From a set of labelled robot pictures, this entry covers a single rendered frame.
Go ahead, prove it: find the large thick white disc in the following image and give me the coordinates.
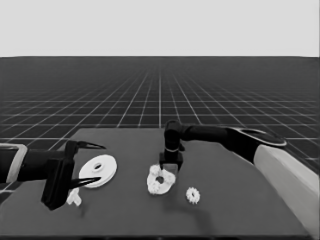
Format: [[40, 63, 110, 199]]
[[78, 154, 118, 189]]

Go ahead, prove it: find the small white T-shaped piece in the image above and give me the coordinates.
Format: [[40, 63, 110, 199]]
[[66, 187, 83, 207]]

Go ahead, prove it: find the white round carrier with pins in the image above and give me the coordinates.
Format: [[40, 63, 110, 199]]
[[146, 163, 177, 196]]

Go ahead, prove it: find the white toothed gear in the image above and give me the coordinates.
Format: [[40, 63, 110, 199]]
[[147, 183, 162, 196], [148, 163, 162, 177], [162, 169, 177, 185], [185, 186, 201, 205]]

